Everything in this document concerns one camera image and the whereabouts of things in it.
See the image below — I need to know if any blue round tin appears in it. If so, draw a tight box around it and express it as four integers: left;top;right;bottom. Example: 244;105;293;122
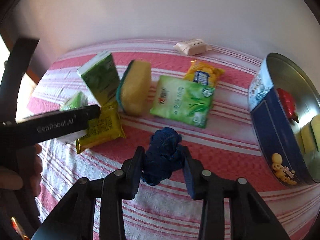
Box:
247;52;320;188

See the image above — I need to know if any yellow cracker packet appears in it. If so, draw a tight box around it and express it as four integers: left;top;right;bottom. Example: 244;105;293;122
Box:
184;59;225;88

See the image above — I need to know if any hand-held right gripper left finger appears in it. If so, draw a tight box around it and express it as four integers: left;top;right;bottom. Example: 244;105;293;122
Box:
31;145;145;240

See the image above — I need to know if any yellow sponge with green backing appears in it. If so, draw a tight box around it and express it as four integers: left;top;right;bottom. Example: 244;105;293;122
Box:
116;59;152;117

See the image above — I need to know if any person's left hand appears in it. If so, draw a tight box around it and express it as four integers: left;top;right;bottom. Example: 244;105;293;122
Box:
0;144;43;199

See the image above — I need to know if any white wrapped candy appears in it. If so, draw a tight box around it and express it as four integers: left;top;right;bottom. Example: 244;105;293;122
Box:
173;38;213;56

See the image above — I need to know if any pale yellow sponge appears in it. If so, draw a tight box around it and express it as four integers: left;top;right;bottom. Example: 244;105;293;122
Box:
299;115;320;153

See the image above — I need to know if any tall green tissue packet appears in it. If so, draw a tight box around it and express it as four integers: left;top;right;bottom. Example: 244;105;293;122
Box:
76;51;121;106

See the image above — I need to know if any small green tissue packet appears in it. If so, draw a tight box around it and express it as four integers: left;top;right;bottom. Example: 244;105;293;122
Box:
59;91;90;145

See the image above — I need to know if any dark blue cloth ball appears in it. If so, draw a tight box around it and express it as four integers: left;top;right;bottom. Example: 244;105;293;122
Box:
141;127;185;187

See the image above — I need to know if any yellow-green snack packet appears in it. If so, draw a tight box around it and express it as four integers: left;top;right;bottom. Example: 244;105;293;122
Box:
76;102;126;155

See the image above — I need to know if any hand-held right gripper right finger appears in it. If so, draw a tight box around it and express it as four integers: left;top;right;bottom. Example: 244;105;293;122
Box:
180;146;290;240

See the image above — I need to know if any red packet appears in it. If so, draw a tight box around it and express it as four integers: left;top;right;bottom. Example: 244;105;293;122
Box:
276;88;300;123

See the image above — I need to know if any black curved frame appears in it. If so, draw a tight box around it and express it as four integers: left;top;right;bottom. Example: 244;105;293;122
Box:
0;37;40;123

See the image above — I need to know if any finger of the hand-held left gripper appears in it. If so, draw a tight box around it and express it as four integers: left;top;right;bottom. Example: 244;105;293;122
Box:
75;104;102;130

